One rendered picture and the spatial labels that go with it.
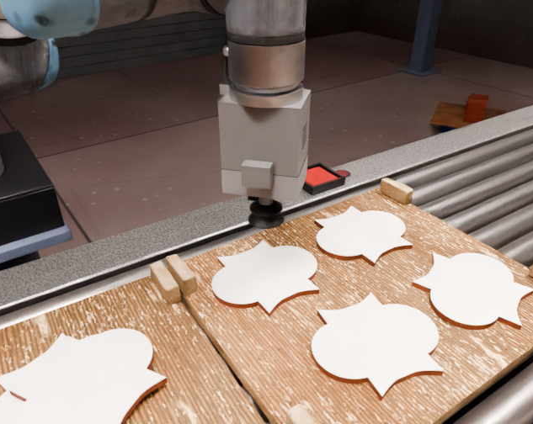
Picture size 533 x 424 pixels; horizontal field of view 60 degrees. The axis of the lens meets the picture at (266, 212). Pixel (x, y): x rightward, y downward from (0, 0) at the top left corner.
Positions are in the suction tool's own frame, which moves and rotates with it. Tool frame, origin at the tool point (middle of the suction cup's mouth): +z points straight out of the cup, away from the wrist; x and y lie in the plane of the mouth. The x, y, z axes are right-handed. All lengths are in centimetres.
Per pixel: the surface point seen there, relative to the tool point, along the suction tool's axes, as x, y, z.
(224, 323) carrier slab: -9.1, -2.7, 9.0
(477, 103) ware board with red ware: 298, 82, 77
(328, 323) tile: -7.1, 9.0, 8.2
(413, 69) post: 475, 47, 100
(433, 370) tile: -11.0, 20.0, 8.2
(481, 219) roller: 25.6, 30.5, 11.4
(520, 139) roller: 62, 44, 11
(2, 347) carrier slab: -18.3, -25.0, 9.0
